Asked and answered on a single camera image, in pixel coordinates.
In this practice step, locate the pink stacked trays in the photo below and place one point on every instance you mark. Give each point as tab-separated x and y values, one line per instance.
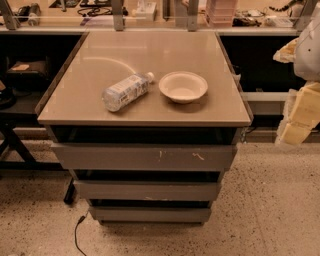
220	13

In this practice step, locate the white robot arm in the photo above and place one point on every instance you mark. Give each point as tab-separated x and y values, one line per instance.
304	52

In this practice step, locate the grey drawer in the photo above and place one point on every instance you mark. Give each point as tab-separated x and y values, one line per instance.
144	157
145	214
147	191

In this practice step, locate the grey bottom drawer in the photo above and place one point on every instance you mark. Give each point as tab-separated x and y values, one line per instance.
145	214

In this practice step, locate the grey background workbench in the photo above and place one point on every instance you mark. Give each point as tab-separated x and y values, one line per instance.
118	15

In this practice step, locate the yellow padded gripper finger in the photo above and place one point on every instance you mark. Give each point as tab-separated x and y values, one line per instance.
301	114

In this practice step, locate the grey drawer cabinet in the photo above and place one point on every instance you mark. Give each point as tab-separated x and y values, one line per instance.
73	110

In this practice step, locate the grey top drawer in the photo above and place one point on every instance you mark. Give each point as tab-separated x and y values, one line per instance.
144	157

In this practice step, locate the white paper bowl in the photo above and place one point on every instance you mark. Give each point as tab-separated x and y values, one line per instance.
183	87

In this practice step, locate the white box on bench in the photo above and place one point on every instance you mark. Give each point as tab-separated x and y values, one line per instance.
146	10

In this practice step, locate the clear plastic water bottle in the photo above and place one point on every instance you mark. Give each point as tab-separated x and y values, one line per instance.
126	91

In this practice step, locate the black table leg frame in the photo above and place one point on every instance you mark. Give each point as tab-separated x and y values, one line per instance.
12	135

